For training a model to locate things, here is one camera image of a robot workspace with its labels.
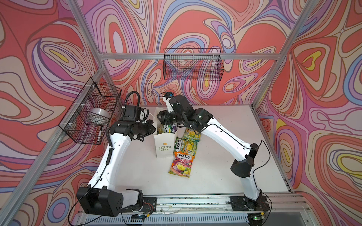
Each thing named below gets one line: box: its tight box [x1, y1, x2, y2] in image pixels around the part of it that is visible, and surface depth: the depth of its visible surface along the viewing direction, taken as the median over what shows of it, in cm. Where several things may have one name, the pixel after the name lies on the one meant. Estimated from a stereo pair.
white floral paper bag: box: [153, 106, 187, 158], surface depth 81 cm
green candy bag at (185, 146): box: [173, 135, 198, 157], surface depth 95 cm
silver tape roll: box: [90, 107, 111, 119], surface depth 75 cm
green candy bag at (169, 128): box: [156, 123, 179, 134], surface depth 82 cm
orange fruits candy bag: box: [167, 151, 195, 179], surface depth 86 cm
